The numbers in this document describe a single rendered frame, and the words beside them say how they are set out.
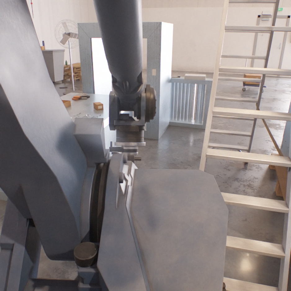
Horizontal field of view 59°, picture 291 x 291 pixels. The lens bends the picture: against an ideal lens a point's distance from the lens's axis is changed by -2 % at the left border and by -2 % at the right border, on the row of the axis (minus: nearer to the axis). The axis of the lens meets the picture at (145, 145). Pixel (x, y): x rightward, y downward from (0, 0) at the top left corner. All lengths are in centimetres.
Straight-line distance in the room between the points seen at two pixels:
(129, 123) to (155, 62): 251
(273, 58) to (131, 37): 1065
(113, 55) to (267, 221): 198
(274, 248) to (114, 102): 108
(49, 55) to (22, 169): 809
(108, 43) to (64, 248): 58
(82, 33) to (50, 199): 347
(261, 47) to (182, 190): 1063
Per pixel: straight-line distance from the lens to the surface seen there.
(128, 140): 113
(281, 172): 295
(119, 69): 89
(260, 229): 236
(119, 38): 77
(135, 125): 111
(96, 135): 67
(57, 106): 62
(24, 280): 89
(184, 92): 436
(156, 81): 361
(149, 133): 383
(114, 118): 115
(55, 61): 865
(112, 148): 117
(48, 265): 201
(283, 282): 161
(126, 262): 62
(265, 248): 155
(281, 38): 1133
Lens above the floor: 142
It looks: 23 degrees down
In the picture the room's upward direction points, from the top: straight up
